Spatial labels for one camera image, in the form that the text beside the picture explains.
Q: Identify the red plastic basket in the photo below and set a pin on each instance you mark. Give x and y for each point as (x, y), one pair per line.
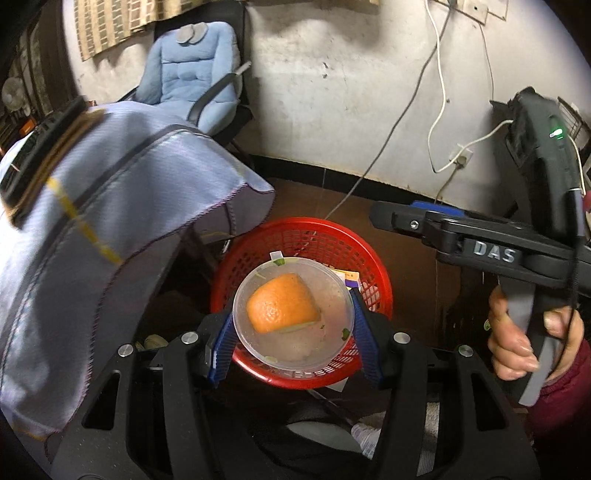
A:
(300, 235)

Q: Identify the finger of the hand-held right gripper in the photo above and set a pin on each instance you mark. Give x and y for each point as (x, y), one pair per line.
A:
(397, 218)
(434, 206)

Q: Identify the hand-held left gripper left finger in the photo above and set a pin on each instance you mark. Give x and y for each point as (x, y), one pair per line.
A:
(221, 350)

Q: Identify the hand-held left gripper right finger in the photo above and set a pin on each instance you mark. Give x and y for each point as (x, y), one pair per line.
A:
(367, 341)

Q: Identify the white shoe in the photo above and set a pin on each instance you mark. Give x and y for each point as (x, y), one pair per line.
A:
(369, 438)

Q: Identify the orange peel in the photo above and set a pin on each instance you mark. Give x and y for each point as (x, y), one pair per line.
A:
(281, 304)

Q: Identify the person's right forearm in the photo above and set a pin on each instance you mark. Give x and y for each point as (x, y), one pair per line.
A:
(568, 415)

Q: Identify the light blue striped tablecloth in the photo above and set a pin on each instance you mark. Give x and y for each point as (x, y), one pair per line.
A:
(92, 277)

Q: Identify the clear round plastic container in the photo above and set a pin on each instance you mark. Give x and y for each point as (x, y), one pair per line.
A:
(323, 288)

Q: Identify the white plug socket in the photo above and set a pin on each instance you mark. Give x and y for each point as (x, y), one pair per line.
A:
(461, 156)

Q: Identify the small white box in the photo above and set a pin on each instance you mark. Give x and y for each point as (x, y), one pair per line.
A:
(348, 278)

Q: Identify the white standing fan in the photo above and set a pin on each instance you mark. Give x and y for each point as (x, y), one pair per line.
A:
(11, 92)

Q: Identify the black tablet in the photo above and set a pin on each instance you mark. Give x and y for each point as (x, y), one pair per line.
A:
(41, 143)

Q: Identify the person's right hand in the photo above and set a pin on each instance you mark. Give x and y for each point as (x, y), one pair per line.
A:
(508, 341)

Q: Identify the blue cushioned chair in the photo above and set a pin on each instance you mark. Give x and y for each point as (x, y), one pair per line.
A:
(184, 78)

